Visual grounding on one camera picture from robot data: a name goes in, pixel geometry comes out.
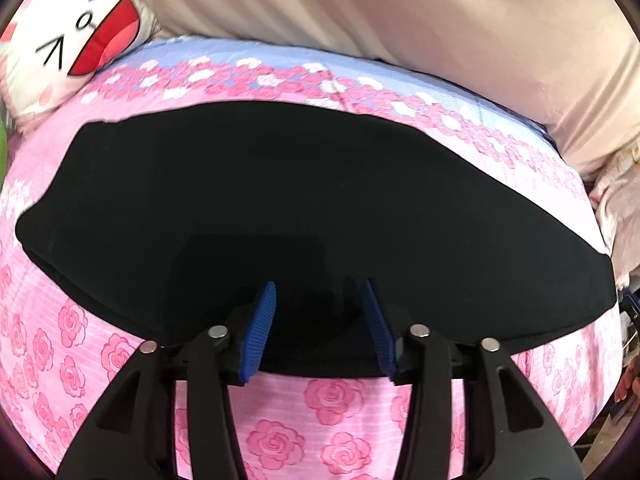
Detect black pants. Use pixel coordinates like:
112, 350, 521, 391
15, 101, 616, 377

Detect pink rose bed sheet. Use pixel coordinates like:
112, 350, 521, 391
1, 37, 600, 479

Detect pale pink blanket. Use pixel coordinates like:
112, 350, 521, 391
589, 139, 640, 289

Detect green round cushion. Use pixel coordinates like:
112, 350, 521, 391
0, 119, 8, 186

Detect beige duvet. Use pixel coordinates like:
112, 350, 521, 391
143, 0, 639, 176

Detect white cat face pillow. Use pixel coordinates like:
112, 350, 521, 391
1, 0, 157, 133

